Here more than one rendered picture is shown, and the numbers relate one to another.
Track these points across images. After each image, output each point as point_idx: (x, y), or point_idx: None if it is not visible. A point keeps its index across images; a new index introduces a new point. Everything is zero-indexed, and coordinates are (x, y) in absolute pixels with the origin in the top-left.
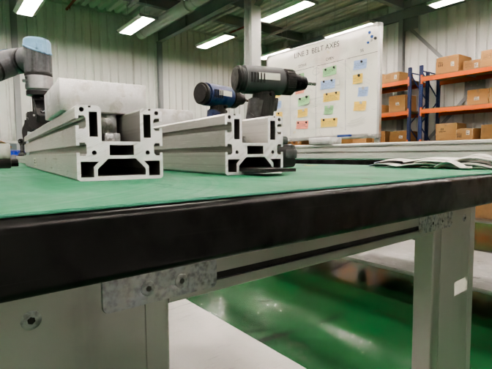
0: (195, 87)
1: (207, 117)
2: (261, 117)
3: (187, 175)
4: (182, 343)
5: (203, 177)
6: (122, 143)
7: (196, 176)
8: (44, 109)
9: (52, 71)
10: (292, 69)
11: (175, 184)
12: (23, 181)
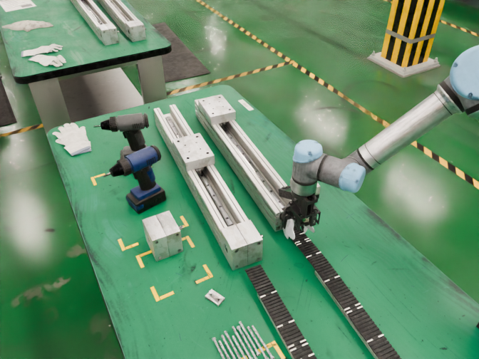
0: (159, 150)
1: (178, 110)
2: (160, 110)
3: (187, 122)
4: None
5: (184, 115)
6: None
7: (185, 120)
8: (286, 186)
9: (292, 174)
10: (110, 117)
11: (194, 103)
12: None
